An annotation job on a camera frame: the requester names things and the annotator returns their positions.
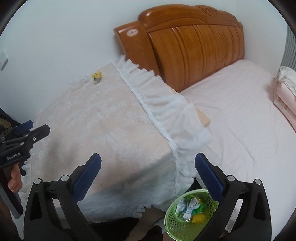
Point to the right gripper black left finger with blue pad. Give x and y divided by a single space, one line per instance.
52 212

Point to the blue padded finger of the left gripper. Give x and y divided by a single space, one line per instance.
23 128

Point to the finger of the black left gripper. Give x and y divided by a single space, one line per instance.
37 134

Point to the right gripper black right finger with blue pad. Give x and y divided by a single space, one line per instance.
253 221

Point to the yellow foam fruit net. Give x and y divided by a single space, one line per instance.
198 218

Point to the green snack wrapper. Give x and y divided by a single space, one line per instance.
200 208

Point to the blue white snack wrapper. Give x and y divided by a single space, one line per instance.
187 215

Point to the silver foil blister pack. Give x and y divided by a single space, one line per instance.
181 206

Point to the person's left hand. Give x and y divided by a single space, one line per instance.
15 183

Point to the green plastic mesh waste basket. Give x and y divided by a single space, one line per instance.
178 229

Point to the clear crushed plastic bottle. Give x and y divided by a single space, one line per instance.
78 83

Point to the pink bed sheet mattress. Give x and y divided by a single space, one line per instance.
251 138

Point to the small yellow crumpled wrapper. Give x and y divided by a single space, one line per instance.
97 76

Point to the white lace ruffled table cover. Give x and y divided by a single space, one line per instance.
146 134

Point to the pink folded blanket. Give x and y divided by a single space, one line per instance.
284 94

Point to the orange wooden headboard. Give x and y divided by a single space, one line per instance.
182 44

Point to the white wall switch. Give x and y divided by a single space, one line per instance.
3 59

